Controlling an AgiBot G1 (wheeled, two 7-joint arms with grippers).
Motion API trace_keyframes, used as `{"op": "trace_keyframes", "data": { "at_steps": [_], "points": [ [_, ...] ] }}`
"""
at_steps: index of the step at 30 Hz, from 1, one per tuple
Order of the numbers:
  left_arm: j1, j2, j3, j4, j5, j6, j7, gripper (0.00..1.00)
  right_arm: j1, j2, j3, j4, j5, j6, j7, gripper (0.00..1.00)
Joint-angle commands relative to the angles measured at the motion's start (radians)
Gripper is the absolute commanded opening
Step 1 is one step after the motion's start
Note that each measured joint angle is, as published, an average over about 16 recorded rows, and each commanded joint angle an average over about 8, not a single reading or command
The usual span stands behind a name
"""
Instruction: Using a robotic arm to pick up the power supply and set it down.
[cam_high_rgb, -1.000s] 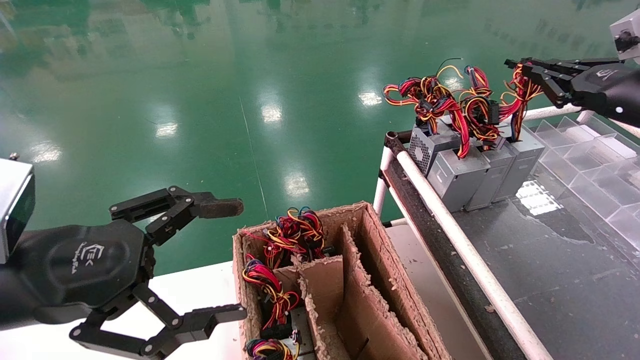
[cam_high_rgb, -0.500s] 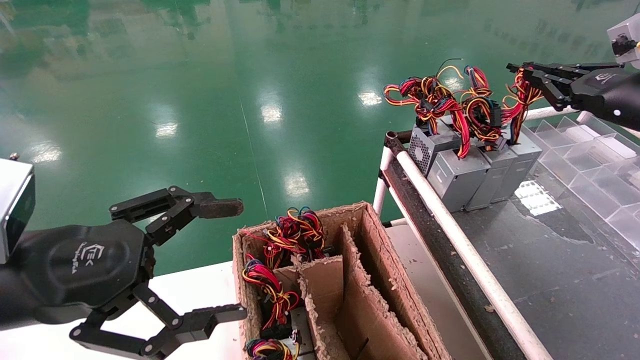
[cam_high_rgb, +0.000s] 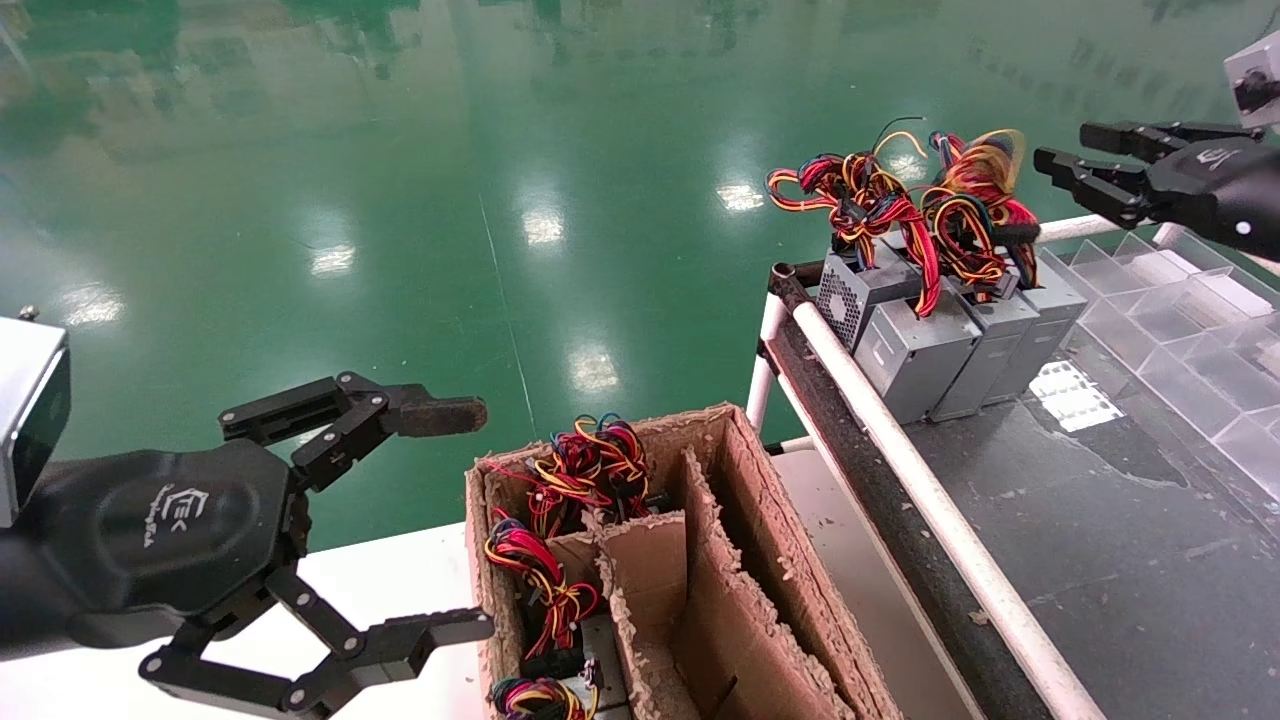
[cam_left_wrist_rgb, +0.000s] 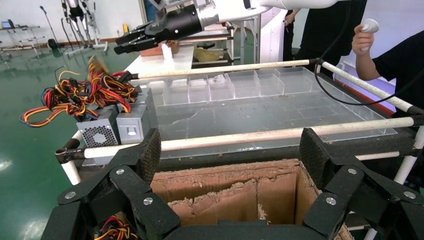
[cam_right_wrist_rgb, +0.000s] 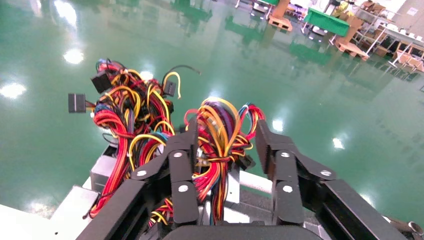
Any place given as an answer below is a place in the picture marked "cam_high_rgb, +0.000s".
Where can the clear acrylic divider tray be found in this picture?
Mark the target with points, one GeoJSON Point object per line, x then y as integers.
{"type": "Point", "coordinates": [1170, 330]}

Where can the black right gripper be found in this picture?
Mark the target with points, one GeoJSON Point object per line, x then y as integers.
{"type": "Point", "coordinates": [1230, 190]}

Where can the white frame leg pipe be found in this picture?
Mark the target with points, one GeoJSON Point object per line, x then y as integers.
{"type": "Point", "coordinates": [765, 370]}

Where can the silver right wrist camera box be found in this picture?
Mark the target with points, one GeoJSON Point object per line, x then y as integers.
{"type": "Point", "coordinates": [1258, 85]}

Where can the brown cardboard box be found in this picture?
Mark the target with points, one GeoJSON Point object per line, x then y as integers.
{"type": "Point", "coordinates": [760, 540]}

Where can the black pipe corner connector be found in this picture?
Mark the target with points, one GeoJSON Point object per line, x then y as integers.
{"type": "Point", "coordinates": [788, 285]}

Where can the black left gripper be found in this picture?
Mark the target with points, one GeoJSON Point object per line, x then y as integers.
{"type": "Point", "coordinates": [170, 525]}

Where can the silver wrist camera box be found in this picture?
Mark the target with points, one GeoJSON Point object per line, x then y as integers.
{"type": "Point", "coordinates": [25, 420]}
{"type": "Point", "coordinates": [1258, 85]}

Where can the long cardboard divider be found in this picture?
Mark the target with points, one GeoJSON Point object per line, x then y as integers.
{"type": "Point", "coordinates": [730, 600]}

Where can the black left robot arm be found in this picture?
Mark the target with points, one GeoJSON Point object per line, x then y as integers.
{"type": "Point", "coordinates": [40, 620]}

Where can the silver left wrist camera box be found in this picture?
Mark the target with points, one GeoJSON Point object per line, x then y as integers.
{"type": "Point", "coordinates": [25, 420]}

